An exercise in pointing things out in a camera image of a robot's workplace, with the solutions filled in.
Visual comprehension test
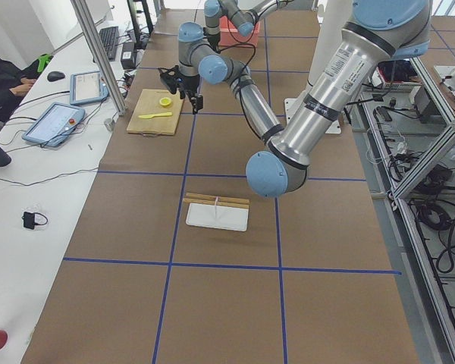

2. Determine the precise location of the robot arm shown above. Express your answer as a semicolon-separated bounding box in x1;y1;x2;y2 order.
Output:
204;1;290;51
172;1;431;197

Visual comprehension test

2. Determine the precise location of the yellow plastic knife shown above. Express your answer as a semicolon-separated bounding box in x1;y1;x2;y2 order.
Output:
138;111;173;119

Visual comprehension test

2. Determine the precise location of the teach pendant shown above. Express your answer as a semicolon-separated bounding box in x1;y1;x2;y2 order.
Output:
22;102;86;147
70;71;108;105

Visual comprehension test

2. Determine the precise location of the bamboo cutting board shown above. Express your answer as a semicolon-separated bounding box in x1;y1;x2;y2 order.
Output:
127;89;184;136

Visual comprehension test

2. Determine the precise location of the wooden chopstick far from tray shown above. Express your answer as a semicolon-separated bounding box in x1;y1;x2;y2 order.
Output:
185;193;249;205

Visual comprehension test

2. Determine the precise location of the yellow lemon slice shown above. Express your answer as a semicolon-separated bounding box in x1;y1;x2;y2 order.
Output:
158;97;172;108

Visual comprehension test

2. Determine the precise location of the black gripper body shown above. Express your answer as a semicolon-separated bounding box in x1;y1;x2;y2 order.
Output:
177;74;200;99

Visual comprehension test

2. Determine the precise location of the black keyboard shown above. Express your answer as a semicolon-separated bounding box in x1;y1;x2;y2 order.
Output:
99;26;119;61

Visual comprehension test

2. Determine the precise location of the pink plastic bin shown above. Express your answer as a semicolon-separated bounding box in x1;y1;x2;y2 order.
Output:
219;16;260;47

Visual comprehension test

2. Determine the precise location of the black computer mouse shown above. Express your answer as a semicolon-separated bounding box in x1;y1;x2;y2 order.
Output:
47;71;65;82

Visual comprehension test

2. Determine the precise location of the teach pendant near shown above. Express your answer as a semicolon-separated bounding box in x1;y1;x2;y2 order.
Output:
22;102;86;147

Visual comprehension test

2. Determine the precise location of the white rectangular tray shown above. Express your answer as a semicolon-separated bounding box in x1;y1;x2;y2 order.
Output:
186;203;249;231

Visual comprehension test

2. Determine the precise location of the teach pendant far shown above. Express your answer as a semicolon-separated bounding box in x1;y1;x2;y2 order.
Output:
70;71;108;105

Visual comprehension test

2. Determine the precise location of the black braided left cable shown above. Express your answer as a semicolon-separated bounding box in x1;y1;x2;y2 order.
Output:
215;32;258;73

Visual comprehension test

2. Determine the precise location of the seated person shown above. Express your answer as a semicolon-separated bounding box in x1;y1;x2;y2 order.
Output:
0;58;38;122

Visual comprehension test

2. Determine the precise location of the small black clip device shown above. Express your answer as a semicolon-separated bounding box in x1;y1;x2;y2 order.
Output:
22;211;49;230

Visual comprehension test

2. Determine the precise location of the aluminium frame post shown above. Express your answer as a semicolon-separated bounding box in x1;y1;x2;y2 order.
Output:
71;0;126;116

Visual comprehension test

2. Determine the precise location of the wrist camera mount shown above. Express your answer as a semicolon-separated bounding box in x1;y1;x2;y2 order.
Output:
158;65;180;95

